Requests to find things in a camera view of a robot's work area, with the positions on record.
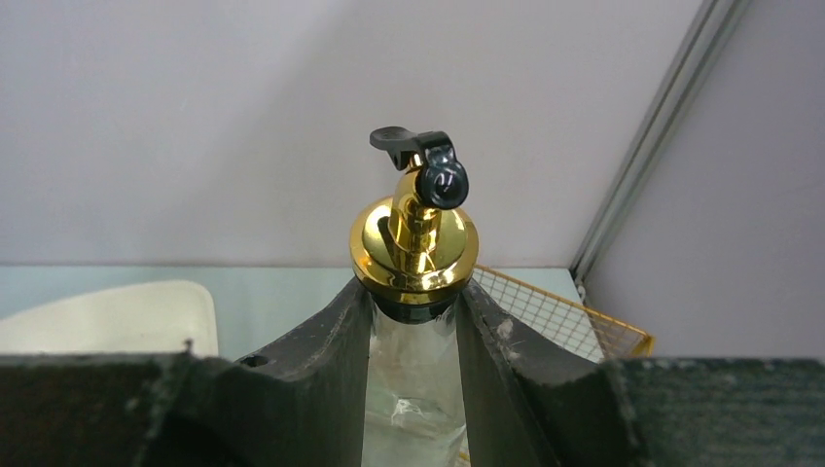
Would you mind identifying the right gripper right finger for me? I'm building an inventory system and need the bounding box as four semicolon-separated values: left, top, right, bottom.
456;282;824;466

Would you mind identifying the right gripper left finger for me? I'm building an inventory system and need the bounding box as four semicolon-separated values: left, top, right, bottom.
1;280;372;466

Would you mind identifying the glass oil bottle gold spout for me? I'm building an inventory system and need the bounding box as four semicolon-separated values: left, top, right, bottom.
350;126;480;466

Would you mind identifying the yellow wire basket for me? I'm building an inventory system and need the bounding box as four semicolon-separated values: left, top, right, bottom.
474;266;655;363

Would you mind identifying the white rectangular tub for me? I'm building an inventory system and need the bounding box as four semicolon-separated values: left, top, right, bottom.
1;280;219;356

